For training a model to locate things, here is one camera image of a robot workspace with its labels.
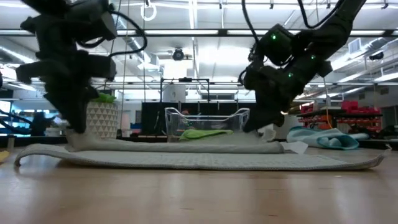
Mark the white cylindrical tank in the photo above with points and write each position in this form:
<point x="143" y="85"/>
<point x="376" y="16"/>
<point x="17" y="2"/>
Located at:
<point x="174" y="93"/>

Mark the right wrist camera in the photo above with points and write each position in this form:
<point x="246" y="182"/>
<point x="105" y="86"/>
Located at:
<point x="276" y="46"/>

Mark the black overhead camera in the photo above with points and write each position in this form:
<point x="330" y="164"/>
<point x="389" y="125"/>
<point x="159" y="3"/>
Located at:
<point x="178" y="54"/>

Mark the black ceiling fixture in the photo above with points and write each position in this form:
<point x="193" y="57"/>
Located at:
<point x="376" y="56"/>

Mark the shelf with red bins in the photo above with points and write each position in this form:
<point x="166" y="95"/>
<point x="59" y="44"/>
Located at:
<point x="351" y="107"/>

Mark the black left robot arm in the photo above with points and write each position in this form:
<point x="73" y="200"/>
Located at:
<point x="53" y="31"/>

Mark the light blue microfiber towel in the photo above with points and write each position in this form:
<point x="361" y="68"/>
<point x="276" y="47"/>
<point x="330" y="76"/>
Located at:
<point x="323" y="140"/>

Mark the black background gantry frame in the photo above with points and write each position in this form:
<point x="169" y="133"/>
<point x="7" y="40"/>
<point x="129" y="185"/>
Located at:
<point x="161" y="90"/>

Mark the green microfiber towel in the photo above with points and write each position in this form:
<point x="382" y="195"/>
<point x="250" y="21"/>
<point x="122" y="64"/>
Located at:
<point x="202" y="134"/>

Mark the person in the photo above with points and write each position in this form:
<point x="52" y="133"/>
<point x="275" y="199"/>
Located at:
<point x="43" y="124"/>

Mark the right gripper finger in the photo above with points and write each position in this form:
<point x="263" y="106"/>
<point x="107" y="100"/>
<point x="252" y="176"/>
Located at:
<point x="276" y="116"/>
<point x="258" y="119"/>

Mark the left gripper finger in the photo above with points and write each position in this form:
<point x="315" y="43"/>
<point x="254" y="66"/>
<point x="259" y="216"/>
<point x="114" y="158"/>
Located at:
<point x="66" y="113"/>
<point x="80" y="115"/>

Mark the black overhead crossbeam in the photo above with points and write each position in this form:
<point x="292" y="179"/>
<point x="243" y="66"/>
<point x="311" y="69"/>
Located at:
<point x="224" y="32"/>

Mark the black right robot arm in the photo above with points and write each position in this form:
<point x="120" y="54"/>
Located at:
<point x="335" y="21"/>

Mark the succulent in white patterned pot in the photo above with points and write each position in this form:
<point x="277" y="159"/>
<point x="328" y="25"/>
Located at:
<point x="102" y="121"/>

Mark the black partition panel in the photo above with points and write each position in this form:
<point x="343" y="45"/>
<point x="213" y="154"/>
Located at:
<point x="152" y="118"/>

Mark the clear plastic bin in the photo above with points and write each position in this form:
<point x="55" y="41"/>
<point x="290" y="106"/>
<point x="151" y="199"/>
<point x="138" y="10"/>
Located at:
<point x="174" y="121"/>

